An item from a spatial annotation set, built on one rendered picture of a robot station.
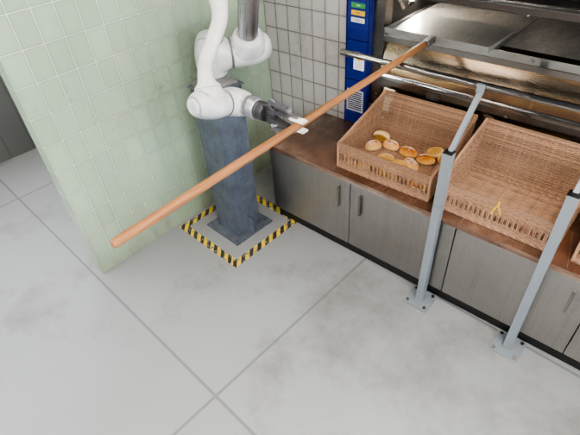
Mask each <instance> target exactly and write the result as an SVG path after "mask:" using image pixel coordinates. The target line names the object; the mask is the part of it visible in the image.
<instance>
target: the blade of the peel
mask: <svg viewBox="0 0 580 435"><path fill-rule="evenodd" d="M517 30H518V29H517V28H508V27H502V26H497V25H492V24H487V23H481V22H472V21H466V20H461V19H457V18H451V17H446V16H436V15H431V14H426V13H420V12H419V13H418V14H417V15H414V16H410V17H408V18H406V19H404V20H401V21H399V22H396V23H394V24H391V25H389V26H387V27H385V33H389V34H393V35H400V36H405V37H409V38H414V39H418V40H424V39H425V38H426V37H428V36H429V35H435V36H437V37H436V42H435V43H439V44H443V45H447V46H452V47H460V48H464V49H469V50H473V51H477V52H482V53H486V54H487V53H489V52H490V51H491V50H493V49H494V48H495V47H497V46H498V45H499V44H501V43H502V42H503V41H505V40H506V39H507V38H508V37H509V36H510V35H512V34H513V33H514V32H515V31H517Z"/></svg>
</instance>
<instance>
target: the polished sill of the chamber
mask: <svg viewBox="0 0 580 435"><path fill-rule="evenodd" d="M384 35H387V36H392V37H396V38H401V39H404V40H409V41H416V42H421V41H422V40H418V39H414V38H409V37H405V36H400V35H393V34H389V33H385V28H384ZM432 45H434V46H439V47H447V48H450V49H455V50H459V51H464V52H468V53H473V54H480V55H485V56H489V57H494V58H497V59H502V60H510V61H514V62H519V63H523V64H528V65H532V66H540V67H544V68H548V69H552V70H557V71H561V72H566V73H574V74H578V75H580V60H573V59H569V58H565V57H559V56H555V55H550V54H542V53H537V52H532V51H527V50H523V49H518V48H513V47H504V46H500V45H498V46H497V47H495V48H494V49H493V50H491V51H490V52H489V53H487V54H486V53H482V52H477V51H473V50H469V49H464V48H460V47H452V46H447V45H443V44H439V43H434V44H432Z"/></svg>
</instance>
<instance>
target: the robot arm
mask: <svg viewBox="0 0 580 435"><path fill-rule="evenodd" d="M208 1H209V3H210V6H211V25H210V27H209V29H205V30H202V31H200V32H199V33H198V35H197V37H196V40H195V44H194V56H195V61H196V66H197V69H198V81H195V82H193V83H192V86H194V92H193V93H192V94H191V95H190V96H189V98H188V99H187V109H188V110H189V112H190V113H191V114H192V115H193V116H194V117H196V118H199V119H207V120H210V119H219V118H223V117H248V118H251V119H253V120H260V121H263V122H267V123H269V124H271V127H272V128H271V130H272V131H279V132H281V131H282V130H284V129H286V128H287V127H289V126H290V125H292V124H290V123H288V122H286V121H284V120H282V119H281V117H287V118H288V120H290V121H293V122H296V123H299V124H302V125H303V124H305V123H307V122H308V120H305V119H304V118H301V117H299V116H298V115H296V114H293V113H292V108H291V107H289V106H287V105H285V104H282V103H280V102H278V101H276V100H275V99H274V98H271V99H269V100H268V102H265V101H264V99H262V98H259V97H257V96H255V95H252V94H251V93H249V92H248V91H245V90H243V89H240V88H236V87H228V86H230V85H234V84H236V83H237V79H233V78H231V77H229V74H228V70H230V69H231V68H235V67H244V66H253V65H257V64H260V63H262V62H263V61H265V60H267V59H268V58H269V56H270V55H271V53H272V43H271V40H270V38H269V37H268V35H266V34H265V33H263V32H262V31H261V30H260V29H259V28H258V25H259V10H260V0H237V27H236V28H235V30H234V32H233V34H232V36H229V37H224V31H225V29H226V25H227V21H228V0H208ZM276 108H277V109H276ZM279 116H280V117H279ZM277 124H278V125H277Z"/></svg>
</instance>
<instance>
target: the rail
mask: <svg viewBox="0 0 580 435"><path fill-rule="evenodd" d="M472 1H478V2H485V3H497V4H503V5H509V6H515V7H521V8H529V9H540V10H546V11H552V12H559V13H565V14H572V15H578V16H580V9H574V8H568V7H561V6H555V5H548V4H541V3H529V2H522V1H515V0H472Z"/></svg>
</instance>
